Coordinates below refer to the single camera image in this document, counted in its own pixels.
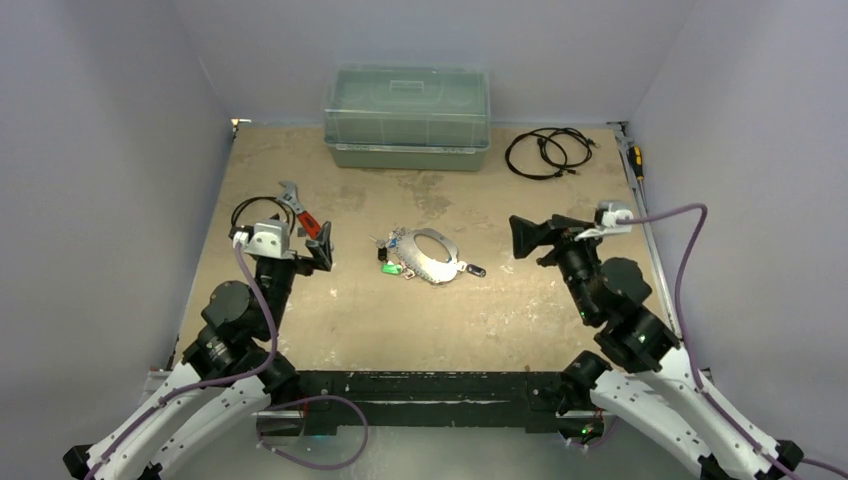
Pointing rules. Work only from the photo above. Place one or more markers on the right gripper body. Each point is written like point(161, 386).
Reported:
point(553, 237)

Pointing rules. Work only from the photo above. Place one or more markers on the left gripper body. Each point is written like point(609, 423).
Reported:
point(307, 264)

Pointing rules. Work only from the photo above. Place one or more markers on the black tagged key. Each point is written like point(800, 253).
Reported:
point(471, 269)
point(382, 251)

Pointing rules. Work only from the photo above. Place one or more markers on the green tagged key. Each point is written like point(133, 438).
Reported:
point(392, 269)

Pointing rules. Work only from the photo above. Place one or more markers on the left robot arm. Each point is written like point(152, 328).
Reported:
point(230, 371)

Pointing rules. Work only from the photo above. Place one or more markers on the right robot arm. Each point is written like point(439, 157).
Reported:
point(644, 374)

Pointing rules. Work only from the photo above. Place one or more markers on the yellow black screwdriver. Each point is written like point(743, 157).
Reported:
point(636, 163)

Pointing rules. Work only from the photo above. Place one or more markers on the clear lidded green box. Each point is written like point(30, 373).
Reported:
point(407, 118)

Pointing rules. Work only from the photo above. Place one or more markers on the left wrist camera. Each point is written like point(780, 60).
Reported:
point(268, 238)

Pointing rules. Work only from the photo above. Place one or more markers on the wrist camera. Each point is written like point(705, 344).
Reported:
point(268, 238)
point(611, 218)

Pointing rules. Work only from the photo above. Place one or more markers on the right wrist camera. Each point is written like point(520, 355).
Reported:
point(611, 218)

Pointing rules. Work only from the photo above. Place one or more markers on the red handled adjustable wrench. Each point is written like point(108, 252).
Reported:
point(289, 198)

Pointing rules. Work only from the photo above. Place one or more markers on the aluminium frame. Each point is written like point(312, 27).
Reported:
point(573, 404)

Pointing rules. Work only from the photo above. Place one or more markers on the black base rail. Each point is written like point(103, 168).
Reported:
point(535, 402)

